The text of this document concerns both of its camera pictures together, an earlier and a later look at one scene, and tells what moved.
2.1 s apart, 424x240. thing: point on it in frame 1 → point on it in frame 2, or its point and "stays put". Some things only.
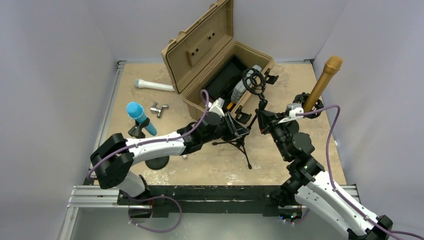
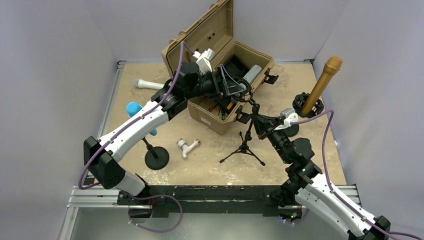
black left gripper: x=233 y=128 → x=228 y=85
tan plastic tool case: x=203 y=63 stays put
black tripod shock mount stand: x=254 y=81 → x=244 y=93
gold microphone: x=332 y=65 stays put
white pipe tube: x=140 y=83 stays put
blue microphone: x=135 y=110 stays put
